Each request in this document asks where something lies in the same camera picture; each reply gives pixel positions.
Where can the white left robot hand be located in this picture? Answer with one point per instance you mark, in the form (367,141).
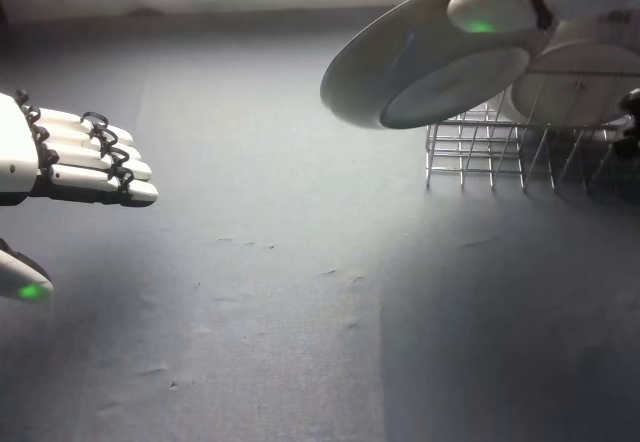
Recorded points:
(65,162)

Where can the white plate with dark rim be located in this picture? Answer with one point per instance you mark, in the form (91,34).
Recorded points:
(390,62)
(575,92)

